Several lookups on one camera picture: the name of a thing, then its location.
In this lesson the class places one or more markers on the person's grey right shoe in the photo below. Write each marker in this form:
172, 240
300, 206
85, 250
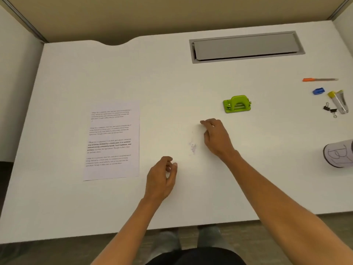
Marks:
212, 237

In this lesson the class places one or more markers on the black binder clip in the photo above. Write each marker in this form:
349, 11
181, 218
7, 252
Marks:
334, 111
327, 107

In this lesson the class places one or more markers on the person's right forearm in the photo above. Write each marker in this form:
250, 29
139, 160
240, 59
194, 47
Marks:
284, 206

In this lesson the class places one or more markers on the white cup with black drawing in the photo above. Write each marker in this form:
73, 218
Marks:
339, 153

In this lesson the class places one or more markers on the green hole punch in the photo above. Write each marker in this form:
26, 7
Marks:
236, 105

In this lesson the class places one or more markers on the person's right hand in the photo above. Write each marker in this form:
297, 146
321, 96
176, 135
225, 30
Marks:
219, 139

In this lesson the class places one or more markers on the person's grey shoe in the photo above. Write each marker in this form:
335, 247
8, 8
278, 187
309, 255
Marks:
166, 241
212, 237

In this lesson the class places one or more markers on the person's left thumb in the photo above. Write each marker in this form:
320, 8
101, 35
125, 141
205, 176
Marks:
173, 173

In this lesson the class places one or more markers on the person's left hand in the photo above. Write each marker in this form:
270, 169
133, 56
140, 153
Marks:
158, 180

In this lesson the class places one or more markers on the printed white paper sheet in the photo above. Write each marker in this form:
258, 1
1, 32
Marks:
111, 140

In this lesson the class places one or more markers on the blue pencil sharpener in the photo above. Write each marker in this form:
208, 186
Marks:
318, 91

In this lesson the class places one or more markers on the grey metal partition post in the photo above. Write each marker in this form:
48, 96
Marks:
340, 8
24, 20

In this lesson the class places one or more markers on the orange capped pen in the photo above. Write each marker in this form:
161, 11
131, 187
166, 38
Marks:
317, 79

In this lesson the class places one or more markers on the person's black shirt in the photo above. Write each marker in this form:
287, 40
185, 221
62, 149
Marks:
195, 256

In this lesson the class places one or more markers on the person's grey left shoe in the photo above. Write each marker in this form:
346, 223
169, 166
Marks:
166, 241

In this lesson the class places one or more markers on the person's right thumb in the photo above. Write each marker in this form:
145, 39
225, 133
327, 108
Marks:
207, 137

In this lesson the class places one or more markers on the small pile of paper bits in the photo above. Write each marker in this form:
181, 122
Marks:
193, 147

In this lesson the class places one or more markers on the person's left forearm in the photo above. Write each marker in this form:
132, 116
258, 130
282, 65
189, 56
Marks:
125, 231

